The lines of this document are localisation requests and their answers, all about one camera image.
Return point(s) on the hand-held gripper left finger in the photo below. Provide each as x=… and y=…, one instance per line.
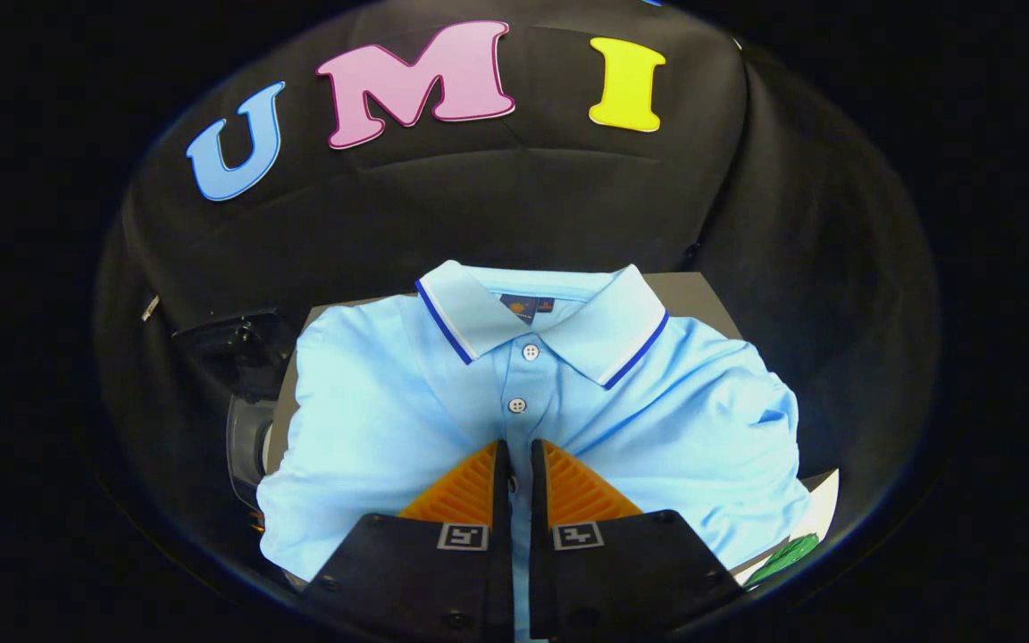
x=501, y=536

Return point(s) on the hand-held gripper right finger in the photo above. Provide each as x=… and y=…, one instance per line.
x=539, y=536

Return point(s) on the grey washing machine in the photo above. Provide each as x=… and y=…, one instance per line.
x=238, y=353

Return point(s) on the silver metal clip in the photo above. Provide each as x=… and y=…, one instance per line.
x=150, y=308

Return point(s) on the light blue polo shirt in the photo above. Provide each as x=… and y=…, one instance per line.
x=372, y=402

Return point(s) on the black backdrop cloth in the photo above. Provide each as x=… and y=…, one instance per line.
x=523, y=196

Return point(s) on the white sheet with green print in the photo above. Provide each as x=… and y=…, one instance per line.
x=814, y=505

